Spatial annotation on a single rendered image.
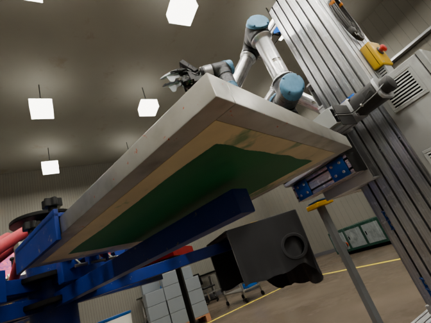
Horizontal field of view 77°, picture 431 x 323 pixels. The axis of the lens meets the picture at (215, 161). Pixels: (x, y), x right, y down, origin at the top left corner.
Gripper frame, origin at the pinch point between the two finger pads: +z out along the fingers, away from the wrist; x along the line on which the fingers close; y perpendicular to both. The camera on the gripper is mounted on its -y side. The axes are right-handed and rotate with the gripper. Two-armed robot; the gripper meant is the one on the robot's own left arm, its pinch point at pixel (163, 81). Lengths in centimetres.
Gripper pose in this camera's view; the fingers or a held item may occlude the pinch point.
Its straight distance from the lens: 141.7
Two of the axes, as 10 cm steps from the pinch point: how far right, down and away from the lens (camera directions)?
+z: -9.4, 3.0, -1.5
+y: 3.3, 8.2, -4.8
